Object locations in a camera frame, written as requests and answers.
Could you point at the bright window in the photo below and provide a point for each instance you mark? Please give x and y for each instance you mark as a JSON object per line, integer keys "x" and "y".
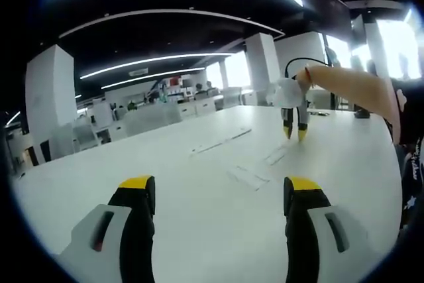
{"x": 232, "y": 71}

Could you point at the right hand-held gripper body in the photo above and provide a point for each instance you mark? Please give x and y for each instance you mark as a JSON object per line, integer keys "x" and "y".
{"x": 289, "y": 94}

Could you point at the shorter ceiling light strip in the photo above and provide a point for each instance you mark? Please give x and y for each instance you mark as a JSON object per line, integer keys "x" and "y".
{"x": 152, "y": 77}

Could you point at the person's dark printed clothing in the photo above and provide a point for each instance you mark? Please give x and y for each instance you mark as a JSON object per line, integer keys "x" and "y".
{"x": 412, "y": 150}

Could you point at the grey mesh office chair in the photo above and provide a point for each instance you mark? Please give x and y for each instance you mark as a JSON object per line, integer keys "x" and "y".
{"x": 232, "y": 97}

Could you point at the long ceiling light strip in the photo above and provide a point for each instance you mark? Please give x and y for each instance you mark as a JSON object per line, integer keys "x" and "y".
{"x": 155, "y": 61}

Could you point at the curved white ceiling trim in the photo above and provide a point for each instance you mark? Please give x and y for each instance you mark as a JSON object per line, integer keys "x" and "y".
{"x": 165, "y": 14}

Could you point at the small dark table object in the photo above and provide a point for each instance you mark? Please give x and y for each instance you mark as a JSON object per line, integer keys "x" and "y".
{"x": 362, "y": 114}

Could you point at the slim white square pillar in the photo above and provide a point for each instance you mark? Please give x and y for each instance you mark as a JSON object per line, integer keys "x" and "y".
{"x": 263, "y": 67}

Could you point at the person's right hand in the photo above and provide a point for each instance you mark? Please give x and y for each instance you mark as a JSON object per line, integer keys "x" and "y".
{"x": 303, "y": 79}

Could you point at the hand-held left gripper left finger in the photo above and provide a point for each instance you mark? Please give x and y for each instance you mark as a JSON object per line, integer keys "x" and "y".
{"x": 132, "y": 230}

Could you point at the large white square pillar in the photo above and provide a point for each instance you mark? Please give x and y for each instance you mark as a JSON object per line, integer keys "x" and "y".
{"x": 49, "y": 104}

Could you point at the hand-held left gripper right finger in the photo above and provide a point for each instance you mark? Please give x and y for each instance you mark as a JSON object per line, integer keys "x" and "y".
{"x": 308, "y": 230}

